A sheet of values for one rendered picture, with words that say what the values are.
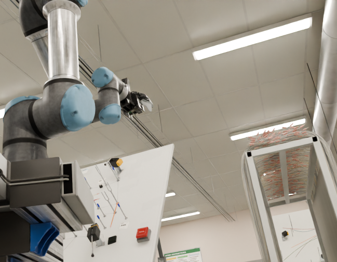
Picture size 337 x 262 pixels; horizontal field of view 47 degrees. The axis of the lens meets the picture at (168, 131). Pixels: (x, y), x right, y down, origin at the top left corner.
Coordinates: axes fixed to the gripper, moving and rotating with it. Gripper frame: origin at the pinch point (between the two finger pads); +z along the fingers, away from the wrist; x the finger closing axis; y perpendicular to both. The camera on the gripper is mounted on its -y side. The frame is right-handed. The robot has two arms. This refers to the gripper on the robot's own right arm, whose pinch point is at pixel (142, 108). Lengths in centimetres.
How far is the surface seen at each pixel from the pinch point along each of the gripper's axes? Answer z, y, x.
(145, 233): 19, 45, -21
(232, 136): 470, -171, -21
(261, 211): 49, 48, 26
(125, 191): 45, 14, -37
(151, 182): 47, 14, -22
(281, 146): 50, 22, 46
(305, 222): 358, 13, 34
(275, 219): 364, -3, 3
